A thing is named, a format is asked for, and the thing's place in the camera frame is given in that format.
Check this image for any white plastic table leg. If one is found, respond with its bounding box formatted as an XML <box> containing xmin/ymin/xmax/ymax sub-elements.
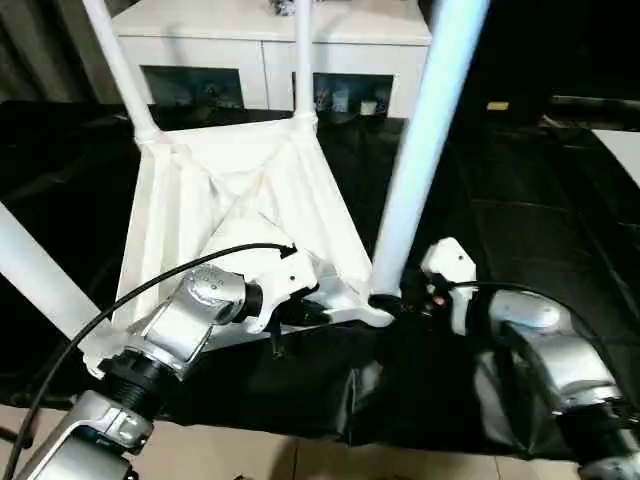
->
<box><xmin>0</xmin><ymin>199</ymin><xmax>117</xmax><ymax>347</ymax></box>
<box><xmin>82</xmin><ymin>0</ymin><xmax>162</xmax><ymax>147</ymax></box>
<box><xmin>293</xmin><ymin>0</ymin><xmax>320</xmax><ymax>132</ymax></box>
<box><xmin>372</xmin><ymin>0</ymin><xmax>494</xmax><ymax>297</ymax></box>

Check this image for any white plastic table top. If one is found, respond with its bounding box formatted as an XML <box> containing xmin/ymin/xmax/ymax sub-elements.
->
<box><xmin>82</xmin><ymin>117</ymin><xmax>401</xmax><ymax>379</ymax></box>

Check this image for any black mat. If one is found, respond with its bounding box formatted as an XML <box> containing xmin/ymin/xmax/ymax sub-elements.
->
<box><xmin>0</xmin><ymin>99</ymin><xmax>640</xmax><ymax>461</ymax></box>

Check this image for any black speaker with yellow label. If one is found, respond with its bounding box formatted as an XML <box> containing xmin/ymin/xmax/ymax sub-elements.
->
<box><xmin>424</xmin><ymin>0</ymin><xmax>556</xmax><ymax>126</ymax></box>

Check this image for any white side table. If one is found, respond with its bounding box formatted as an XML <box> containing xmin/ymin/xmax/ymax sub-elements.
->
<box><xmin>592</xmin><ymin>128</ymin><xmax>640</xmax><ymax>177</ymax></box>

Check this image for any brown low console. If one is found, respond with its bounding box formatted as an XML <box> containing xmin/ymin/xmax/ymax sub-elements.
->
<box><xmin>549</xmin><ymin>93</ymin><xmax>640</xmax><ymax>130</ymax></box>

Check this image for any white cabinet with glass doors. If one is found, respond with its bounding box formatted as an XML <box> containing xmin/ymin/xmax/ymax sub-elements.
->
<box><xmin>109</xmin><ymin>0</ymin><xmax>434</xmax><ymax>120</ymax></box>

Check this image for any grey curtain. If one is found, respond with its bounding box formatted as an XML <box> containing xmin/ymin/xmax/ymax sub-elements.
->
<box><xmin>0</xmin><ymin>0</ymin><xmax>127</xmax><ymax>105</ymax></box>

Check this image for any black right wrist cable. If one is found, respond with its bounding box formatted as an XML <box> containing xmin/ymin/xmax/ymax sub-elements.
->
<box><xmin>439</xmin><ymin>280</ymin><xmax>604</xmax><ymax>346</ymax></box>

